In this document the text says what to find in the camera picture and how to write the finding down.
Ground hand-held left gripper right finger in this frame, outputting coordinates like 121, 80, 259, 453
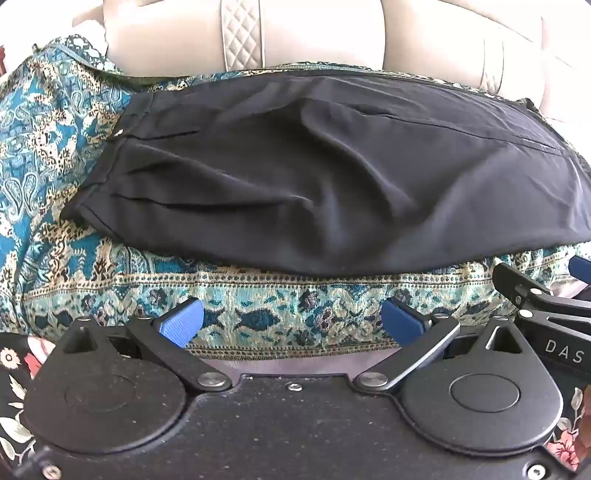
353, 298, 539, 394

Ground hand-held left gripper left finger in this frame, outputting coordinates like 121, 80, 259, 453
60, 298, 234, 394

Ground black pants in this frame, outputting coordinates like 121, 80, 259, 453
61, 73, 591, 278

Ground person's floral garment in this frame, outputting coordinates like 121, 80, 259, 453
0, 333, 591, 476

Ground teal paisley blanket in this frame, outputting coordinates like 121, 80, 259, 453
0, 34, 591, 358

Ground beige leather sofa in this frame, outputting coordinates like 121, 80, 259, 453
0, 0, 591, 160

